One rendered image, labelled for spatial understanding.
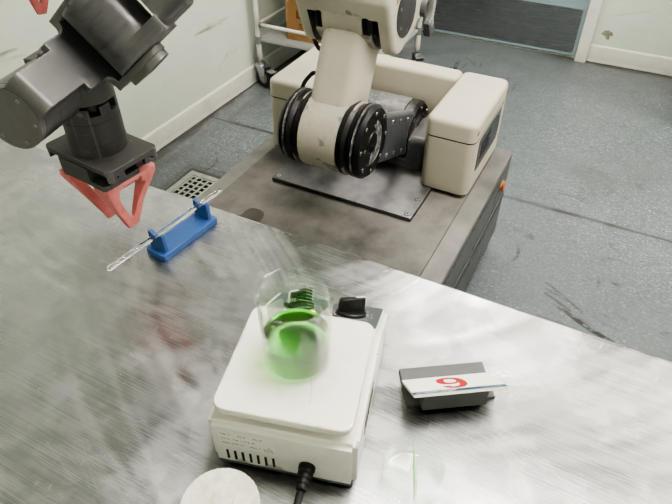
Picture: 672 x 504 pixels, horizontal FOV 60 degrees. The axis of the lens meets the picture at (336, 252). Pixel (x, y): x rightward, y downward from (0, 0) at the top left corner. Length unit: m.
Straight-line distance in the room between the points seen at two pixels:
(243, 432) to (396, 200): 1.05
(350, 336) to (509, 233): 1.56
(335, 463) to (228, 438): 0.09
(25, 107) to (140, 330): 0.28
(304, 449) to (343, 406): 0.05
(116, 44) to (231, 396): 0.31
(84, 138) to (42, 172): 0.39
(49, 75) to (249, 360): 0.29
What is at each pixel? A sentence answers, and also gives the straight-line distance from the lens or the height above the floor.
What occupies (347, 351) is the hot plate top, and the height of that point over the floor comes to 0.84.
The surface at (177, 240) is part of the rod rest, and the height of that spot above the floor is 0.76.
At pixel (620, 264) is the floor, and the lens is 2.07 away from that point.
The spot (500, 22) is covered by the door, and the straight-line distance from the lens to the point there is 3.49.
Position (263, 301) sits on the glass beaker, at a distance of 0.49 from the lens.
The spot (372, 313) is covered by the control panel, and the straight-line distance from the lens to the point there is 0.62.
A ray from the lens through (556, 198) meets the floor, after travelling 2.28.
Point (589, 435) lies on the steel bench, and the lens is 0.63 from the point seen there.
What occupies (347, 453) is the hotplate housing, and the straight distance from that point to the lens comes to 0.50.
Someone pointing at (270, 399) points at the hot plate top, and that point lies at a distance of 0.50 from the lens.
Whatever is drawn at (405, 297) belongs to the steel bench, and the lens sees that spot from 0.70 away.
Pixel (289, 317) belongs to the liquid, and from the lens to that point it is 0.51.
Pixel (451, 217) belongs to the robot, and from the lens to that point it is 1.47.
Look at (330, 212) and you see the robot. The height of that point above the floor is 0.36.
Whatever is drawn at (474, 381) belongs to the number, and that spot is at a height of 0.77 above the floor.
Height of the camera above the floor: 1.25
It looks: 41 degrees down
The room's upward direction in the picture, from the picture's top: straight up
